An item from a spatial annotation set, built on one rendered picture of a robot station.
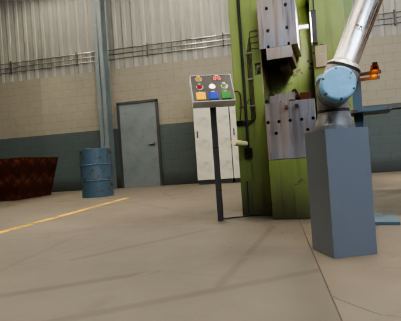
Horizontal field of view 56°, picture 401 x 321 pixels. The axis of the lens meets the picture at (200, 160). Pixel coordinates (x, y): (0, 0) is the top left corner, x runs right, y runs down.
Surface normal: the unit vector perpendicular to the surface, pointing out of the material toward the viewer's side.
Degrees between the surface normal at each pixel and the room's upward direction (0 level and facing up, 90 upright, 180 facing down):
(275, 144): 90
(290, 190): 90
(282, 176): 90
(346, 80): 94
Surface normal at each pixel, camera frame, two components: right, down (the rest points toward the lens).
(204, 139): -0.18, 0.00
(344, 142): 0.16, -0.02
